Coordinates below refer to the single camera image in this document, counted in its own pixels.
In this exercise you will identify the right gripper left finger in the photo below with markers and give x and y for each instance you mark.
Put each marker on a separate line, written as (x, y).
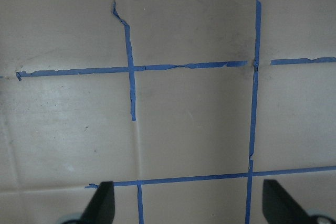
(101, 208)

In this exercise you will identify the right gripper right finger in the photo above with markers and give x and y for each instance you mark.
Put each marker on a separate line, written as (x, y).
(279, 207)

